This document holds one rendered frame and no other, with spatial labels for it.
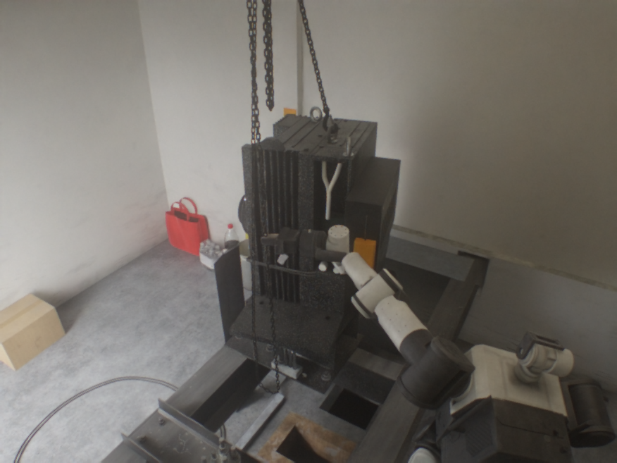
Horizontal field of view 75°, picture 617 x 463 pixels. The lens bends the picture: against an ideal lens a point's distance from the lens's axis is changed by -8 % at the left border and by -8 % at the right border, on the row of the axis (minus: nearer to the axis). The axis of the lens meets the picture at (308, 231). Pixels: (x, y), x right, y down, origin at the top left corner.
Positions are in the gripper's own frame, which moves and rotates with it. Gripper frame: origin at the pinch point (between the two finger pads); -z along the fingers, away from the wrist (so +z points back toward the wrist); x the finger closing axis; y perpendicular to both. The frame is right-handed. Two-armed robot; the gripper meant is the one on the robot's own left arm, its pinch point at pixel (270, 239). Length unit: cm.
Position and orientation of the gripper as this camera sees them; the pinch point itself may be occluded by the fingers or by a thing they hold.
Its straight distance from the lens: 146.7
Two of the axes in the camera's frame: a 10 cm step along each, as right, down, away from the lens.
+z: 9.7, 0.9, -2.1
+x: -2.3, 4.7, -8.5
